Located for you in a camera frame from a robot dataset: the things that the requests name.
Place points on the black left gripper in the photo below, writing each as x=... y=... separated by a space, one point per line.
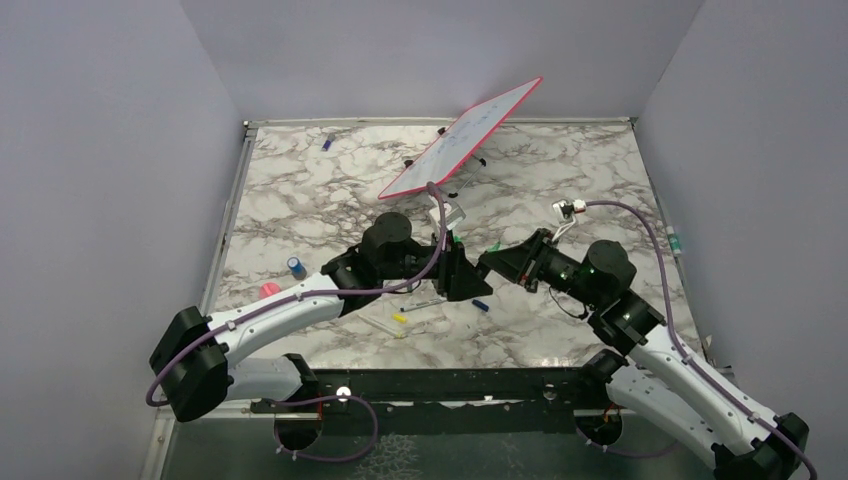
x=456 y=278

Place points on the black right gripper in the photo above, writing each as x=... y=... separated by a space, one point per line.
x=521 y=263

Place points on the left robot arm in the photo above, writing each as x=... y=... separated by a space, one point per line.
x=194 y=361

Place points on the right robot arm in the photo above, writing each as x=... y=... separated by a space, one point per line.
x=648 y=369

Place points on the blue marker cap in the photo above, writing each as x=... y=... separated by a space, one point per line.
x=480 y=305

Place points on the white black-tip marker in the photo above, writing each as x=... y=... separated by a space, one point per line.
x=421 y=305

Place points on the white yellow-tip marker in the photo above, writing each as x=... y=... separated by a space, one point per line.
x=391 y=331

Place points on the pink framed whiteboard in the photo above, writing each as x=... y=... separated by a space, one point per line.
x=442 y=158

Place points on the whiteboard metal stand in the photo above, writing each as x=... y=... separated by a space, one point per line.
x=469 y=170

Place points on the blue cylinder container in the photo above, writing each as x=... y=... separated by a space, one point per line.
x=296 y=268

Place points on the pink round object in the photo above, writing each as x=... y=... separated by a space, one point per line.
x=269 y=289

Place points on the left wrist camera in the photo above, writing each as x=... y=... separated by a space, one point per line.
x=448 y=213

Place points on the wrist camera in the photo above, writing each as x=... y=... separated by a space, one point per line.
x=566 y=211
x=448 y=213

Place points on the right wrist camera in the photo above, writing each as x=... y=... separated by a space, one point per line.
x=566 y=211

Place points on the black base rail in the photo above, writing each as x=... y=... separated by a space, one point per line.
x=355 y=402

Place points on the green white marker on rail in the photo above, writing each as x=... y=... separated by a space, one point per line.
x=673 y=240

